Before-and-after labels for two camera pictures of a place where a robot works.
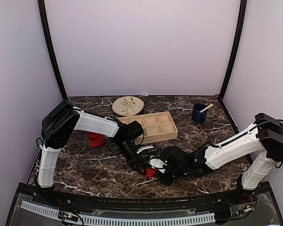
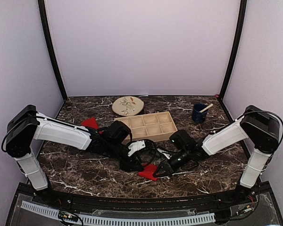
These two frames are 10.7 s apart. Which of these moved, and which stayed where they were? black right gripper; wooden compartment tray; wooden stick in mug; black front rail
Moved: black right gripper
Stayed: black front rail; wooden compartment tray; wooden stick in mug
